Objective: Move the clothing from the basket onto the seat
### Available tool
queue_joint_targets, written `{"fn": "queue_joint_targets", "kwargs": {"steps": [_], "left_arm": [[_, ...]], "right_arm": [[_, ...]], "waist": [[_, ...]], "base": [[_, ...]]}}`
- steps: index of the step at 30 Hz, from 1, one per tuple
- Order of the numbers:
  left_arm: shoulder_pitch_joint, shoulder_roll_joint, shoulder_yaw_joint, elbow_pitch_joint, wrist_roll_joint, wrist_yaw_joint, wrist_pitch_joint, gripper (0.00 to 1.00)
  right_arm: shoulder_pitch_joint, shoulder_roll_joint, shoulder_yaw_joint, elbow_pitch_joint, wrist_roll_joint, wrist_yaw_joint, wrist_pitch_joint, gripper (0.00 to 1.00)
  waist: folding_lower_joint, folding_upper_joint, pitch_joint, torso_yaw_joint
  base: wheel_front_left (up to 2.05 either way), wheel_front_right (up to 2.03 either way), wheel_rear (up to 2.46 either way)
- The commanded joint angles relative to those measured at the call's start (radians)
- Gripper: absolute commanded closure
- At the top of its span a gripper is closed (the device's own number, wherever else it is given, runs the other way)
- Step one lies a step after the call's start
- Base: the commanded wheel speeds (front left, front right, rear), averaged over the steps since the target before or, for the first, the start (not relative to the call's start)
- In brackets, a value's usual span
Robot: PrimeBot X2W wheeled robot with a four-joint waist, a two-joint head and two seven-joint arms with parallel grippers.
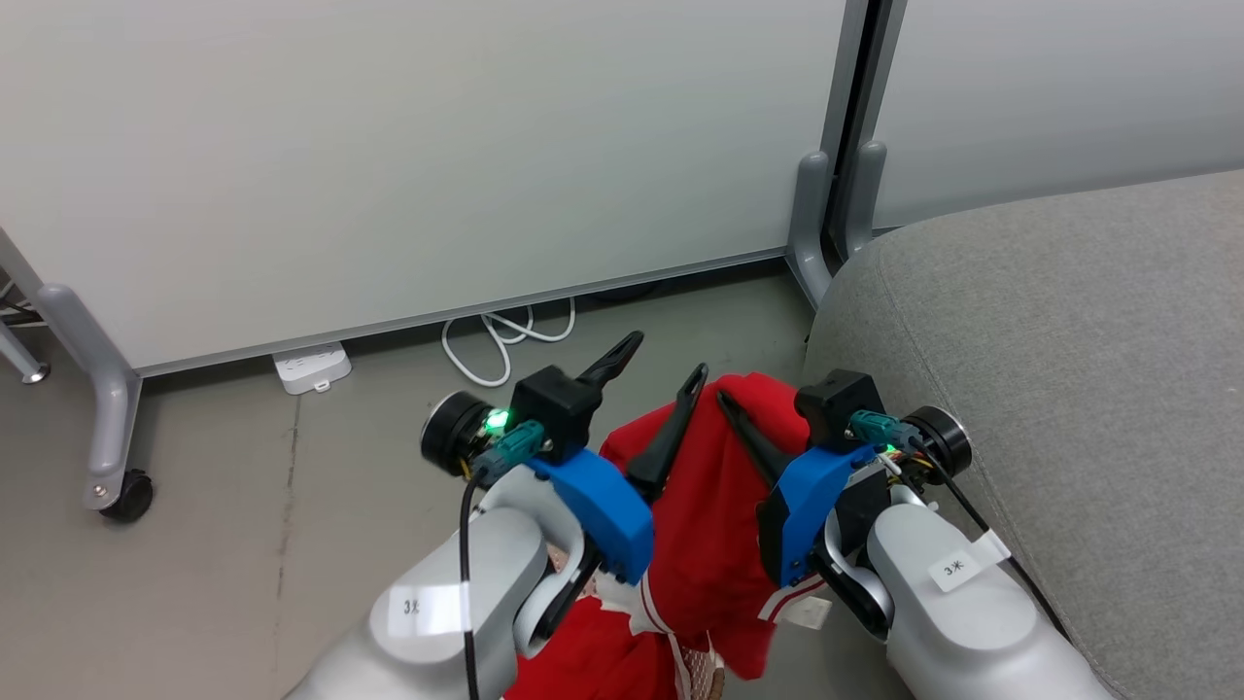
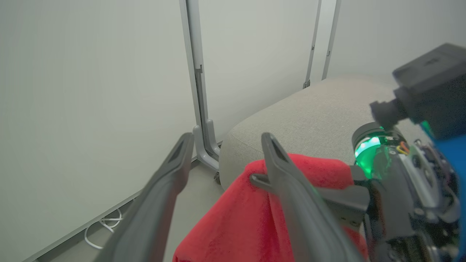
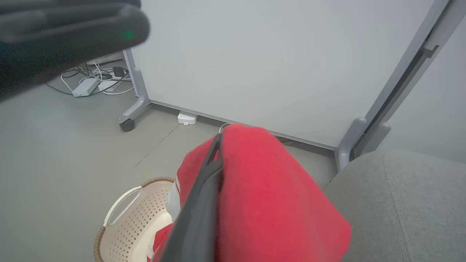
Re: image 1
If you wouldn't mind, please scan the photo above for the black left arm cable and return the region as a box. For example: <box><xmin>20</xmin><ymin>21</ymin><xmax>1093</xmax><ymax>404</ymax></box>
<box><xmin>458</xmin><ymin>465</ymin><xmax>490</xmax><ymax>700</ymax></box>

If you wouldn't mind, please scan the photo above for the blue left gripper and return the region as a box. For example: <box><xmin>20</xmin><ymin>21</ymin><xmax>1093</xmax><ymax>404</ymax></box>
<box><xmin>528</xmin><ymin>332</ymin><xmax>709</xmax><ymax>587</ymax></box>

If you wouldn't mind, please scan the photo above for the black caster wheel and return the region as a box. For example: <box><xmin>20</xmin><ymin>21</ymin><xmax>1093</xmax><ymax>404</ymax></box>
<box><xmin>99</xmin><ymin>469</ymin><xmax>156</xmax><ymax>524</ymax></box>

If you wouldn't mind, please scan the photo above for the narrow white partition panel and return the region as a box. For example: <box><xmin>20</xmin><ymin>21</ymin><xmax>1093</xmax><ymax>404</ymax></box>
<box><xmin>855</xmin><ymin>0</ymin><xmax>1244</xmax><ymax>239</ymax></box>

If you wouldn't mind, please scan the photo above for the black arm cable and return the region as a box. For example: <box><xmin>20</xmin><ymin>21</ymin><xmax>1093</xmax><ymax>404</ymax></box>
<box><xmin>909</xmin><ymin>439</ymin><xmax>1072</xmax><ymax>645</ymax></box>
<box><xmin>458</xmin><ymin>465</ymin><xmax>490</xmax><ymax>700</ymax></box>

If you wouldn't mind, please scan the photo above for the grey fabric sofa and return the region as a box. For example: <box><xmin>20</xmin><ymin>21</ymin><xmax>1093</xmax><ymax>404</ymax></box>
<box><xmin>803</xmin><ymin>170</ymin><xmax>1244</xmax><ymax>700</ymax></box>

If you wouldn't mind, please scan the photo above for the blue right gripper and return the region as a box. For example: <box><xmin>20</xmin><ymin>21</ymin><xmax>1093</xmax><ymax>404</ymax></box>
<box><xmin>716</xmin><ymin>390</ymin><xmax>891</xmax><ymax>588</ymax></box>

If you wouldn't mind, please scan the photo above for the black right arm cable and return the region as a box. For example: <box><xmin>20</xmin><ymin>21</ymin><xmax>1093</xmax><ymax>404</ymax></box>
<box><xmin>909</xmin><ymin>439</ymin><xmax>1072</xmax><ymax>645</ymax></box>

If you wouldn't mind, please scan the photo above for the grey partition leg with caster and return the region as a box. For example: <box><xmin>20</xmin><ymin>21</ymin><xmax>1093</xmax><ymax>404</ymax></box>
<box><xmin>36</xmin><ymin>282</ymin><xmax>145</xmax><ymax>512</ymax></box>

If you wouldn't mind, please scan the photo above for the thin grey stand leg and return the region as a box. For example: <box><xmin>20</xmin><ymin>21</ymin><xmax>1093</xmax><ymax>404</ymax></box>
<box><xmin>0</xmin><ymin>316</ymin><xmax>52</xmax><ymax>386</ymax></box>

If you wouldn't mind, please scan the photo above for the white paper cable tag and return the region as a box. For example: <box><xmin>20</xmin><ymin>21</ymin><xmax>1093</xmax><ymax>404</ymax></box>
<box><xmin>387</xmin><ymin>581</ymin><xmax>469</xmax><ymax>639</ymax></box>
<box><xmin>927</xmin><ymin>532</ymin><xmax>1013</xmax><ymax>593</ymax></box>

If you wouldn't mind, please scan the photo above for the white looped power cable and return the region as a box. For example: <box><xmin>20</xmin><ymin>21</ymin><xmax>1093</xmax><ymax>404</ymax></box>
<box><xmin>441</xmin><ymin>296</ymin><xmax>578</xmax><ymax>389</ymax></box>

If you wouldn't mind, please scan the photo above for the wide white partition panel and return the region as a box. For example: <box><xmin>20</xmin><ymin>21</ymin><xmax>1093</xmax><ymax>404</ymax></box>
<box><xmin>0</xmin><ymin>0</ymin><xmax>873</xmax><ymax>378</ymax></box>

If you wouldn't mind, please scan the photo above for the red and white clothing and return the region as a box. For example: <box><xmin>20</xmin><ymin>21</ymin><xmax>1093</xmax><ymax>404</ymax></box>
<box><xmin>503</xmin><ymin>371</ymin><xmax>839</xmax><ymax>700</ymax></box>

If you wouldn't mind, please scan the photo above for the thin black floor cable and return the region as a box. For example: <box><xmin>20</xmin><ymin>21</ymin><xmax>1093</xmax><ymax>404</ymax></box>
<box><xmin>0</xmin><ymin>280</ymin><xmax>42</xmax><ymax>330</ymax></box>

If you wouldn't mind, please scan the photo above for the teal cable connector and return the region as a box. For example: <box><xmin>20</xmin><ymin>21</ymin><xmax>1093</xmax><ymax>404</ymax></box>
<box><xmin>494</xmin><ymin>419</ymin><xmax>547</xmax><ymax>470</ymax></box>
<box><xmin>848</xmin><ymin>409</ymin><xmax>902</xmax><ymax>445</ymax></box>

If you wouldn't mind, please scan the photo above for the white power strip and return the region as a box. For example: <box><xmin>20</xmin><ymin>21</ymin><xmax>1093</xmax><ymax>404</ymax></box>
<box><xmin>271</xmin><ymin>341</ymin><xmax>354</xmax><ymax>397</ymax></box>

